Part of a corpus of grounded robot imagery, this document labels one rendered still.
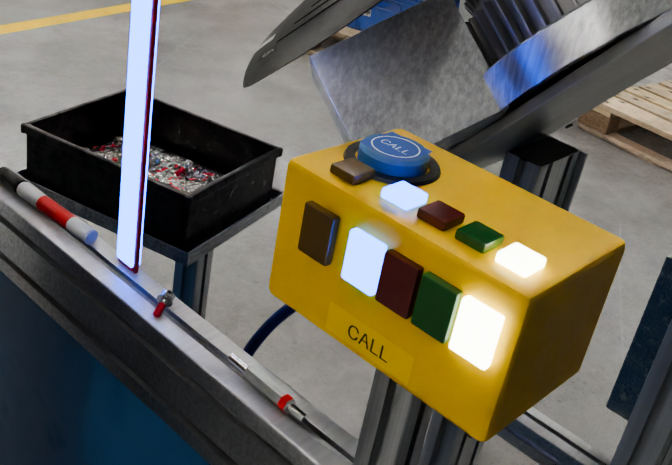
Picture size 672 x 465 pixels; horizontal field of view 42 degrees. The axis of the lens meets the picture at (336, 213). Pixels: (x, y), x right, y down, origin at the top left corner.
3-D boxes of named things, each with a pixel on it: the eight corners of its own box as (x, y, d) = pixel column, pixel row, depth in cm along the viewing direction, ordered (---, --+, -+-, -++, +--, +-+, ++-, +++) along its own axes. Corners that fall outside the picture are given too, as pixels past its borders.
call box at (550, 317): (573, 393, 51) (633, 236, 46) (475, 470, 44) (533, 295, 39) (369, 264, 59) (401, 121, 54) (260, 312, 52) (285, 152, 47)
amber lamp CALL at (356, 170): (375, 179, 47) (377, 169, 47) (352, 186, 46) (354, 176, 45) (350, 165, 48) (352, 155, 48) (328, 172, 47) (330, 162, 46)
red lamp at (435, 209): (464, 224, 44) (467, 213, 44) (443, 233, 43) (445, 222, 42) (436, 208, 45) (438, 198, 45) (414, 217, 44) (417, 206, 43)
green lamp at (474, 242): (503, 245, 43) (506, 235, 42) (482, 255, 41) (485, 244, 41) (473, 229, 44) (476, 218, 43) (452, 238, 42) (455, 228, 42)
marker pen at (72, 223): (99, 227, 75) (9, 164, 83) (84, 232, 74) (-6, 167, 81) (98, 242, 76) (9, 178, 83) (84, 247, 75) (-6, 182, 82)
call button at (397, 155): (438, 178, 50) (445, 151, 49) (394, 194, 47) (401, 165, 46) (386, 150, 52) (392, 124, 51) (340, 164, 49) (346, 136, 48)
